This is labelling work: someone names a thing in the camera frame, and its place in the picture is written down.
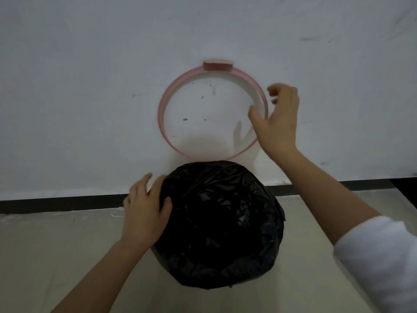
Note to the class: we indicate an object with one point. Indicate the person's right hand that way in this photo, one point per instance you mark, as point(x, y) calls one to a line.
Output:
point(280, 127)

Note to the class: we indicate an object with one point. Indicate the person's left hand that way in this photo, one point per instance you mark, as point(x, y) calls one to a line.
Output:
point(141, 218)

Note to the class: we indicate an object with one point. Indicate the person's left middle finger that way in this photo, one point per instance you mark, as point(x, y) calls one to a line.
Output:
point(141, 184)

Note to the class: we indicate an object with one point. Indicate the person's right thumb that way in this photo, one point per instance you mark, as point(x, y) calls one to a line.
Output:
point(256, 117)

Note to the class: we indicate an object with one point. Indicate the person's left thumb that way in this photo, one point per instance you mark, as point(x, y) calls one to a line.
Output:
point(166, 208)

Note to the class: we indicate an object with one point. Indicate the black trash bag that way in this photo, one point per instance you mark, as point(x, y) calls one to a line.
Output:
point(221, 224)

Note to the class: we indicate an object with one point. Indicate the person's left forearm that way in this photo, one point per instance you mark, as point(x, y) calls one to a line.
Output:
point(104, 277)

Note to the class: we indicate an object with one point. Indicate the person's right forearm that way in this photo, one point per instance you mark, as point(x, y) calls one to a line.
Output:
point(322, 195)

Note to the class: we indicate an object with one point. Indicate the dark trash bin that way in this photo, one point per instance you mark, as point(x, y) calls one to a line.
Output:
point(158, 255)

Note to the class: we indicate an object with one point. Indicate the black baseboard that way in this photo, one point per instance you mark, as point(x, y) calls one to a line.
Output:
point(65, 203)

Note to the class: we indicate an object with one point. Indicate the white sleeve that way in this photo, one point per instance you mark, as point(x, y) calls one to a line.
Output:
point(381, 267)

